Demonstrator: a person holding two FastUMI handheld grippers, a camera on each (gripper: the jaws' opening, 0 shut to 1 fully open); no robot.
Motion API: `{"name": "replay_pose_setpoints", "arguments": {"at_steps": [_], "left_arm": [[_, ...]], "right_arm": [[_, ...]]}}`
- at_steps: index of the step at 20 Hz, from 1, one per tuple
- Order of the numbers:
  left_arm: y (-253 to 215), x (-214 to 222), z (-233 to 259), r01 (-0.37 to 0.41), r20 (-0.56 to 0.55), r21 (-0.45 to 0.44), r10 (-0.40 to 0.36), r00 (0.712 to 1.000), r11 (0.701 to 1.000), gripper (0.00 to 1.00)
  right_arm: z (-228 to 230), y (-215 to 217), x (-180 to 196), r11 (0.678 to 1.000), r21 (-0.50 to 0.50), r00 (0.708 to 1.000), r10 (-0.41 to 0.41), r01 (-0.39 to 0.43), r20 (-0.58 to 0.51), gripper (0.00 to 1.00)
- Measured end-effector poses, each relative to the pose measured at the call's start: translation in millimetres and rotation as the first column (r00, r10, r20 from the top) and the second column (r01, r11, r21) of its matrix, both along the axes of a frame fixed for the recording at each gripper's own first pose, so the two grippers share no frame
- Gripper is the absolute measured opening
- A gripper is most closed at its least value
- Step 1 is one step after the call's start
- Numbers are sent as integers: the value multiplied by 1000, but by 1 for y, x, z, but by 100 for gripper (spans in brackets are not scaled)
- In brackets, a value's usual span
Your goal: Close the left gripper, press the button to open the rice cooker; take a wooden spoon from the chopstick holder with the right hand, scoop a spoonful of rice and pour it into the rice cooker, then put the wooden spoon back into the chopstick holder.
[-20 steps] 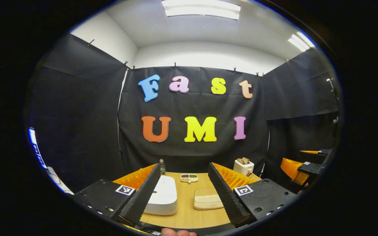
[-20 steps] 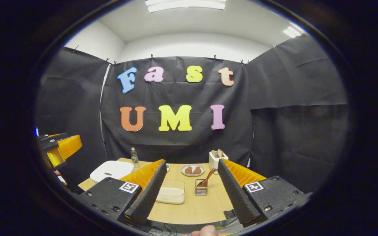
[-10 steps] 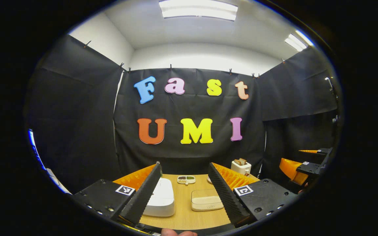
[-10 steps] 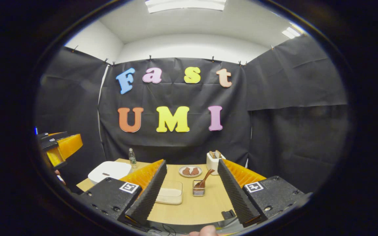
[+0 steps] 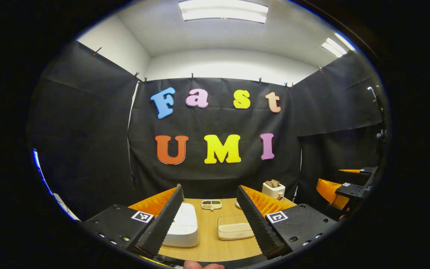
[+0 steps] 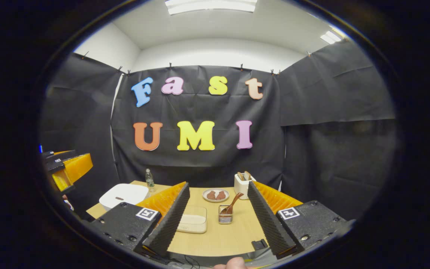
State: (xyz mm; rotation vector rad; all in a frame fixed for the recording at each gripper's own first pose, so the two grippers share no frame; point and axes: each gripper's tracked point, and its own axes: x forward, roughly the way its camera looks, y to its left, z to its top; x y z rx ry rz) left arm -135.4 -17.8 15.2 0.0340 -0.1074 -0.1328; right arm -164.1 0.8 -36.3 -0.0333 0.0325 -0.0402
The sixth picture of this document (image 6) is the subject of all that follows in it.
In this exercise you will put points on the round white plate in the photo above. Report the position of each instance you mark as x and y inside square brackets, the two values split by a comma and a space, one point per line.
[215, 201]

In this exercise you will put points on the white rice cooker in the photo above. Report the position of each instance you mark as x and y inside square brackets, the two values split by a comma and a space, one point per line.
[123, 196]

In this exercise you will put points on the clear plastic water bottle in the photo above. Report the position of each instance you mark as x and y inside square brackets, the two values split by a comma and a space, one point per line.
[150, 183]

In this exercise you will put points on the white toaster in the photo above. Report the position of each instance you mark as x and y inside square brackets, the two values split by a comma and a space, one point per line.
[242, 188]

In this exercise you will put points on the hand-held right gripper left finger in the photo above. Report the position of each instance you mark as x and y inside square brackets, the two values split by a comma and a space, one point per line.
[168, 224]

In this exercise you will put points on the clear rice container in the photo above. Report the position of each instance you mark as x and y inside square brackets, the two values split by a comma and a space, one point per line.
[194, 220]

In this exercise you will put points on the ceiling light panel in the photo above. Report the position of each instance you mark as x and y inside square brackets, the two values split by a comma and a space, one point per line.
[211, 5]
[331, 36]

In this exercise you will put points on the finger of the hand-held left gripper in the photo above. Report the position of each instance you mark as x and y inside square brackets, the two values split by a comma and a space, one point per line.
[78, 166]
[62, 181]

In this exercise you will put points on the brown wooden spoon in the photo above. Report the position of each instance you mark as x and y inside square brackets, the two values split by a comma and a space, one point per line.
[233, 201]

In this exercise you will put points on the toast bread slice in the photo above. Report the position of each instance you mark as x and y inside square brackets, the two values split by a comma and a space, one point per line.
[240, 176]
[248, 175]

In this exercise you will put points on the brown meat piece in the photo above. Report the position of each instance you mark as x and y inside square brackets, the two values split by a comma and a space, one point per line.
[211, 195]
[220, 195]

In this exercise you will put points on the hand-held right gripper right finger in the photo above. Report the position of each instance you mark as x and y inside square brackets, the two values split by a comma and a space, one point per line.
[267, 224]

